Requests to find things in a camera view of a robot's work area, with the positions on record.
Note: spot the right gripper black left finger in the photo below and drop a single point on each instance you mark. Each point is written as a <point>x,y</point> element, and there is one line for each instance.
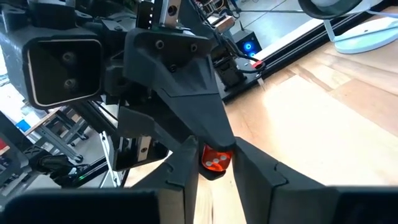
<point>174,186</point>

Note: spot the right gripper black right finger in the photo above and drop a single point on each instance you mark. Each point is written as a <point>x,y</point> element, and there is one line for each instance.
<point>264,186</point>

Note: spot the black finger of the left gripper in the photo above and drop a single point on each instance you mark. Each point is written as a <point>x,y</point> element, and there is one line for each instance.
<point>149,121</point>
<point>186,87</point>

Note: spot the small orange die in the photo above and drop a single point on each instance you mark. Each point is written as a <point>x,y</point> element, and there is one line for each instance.
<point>216,160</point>

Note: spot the grey metal workbench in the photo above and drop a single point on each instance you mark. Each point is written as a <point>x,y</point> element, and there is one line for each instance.
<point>56,137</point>

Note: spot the black computer blue lights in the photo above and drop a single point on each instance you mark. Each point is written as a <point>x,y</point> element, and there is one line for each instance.
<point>247,43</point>

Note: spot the black aluminium table frame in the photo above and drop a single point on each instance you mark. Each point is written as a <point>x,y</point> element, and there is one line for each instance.
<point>295,51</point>

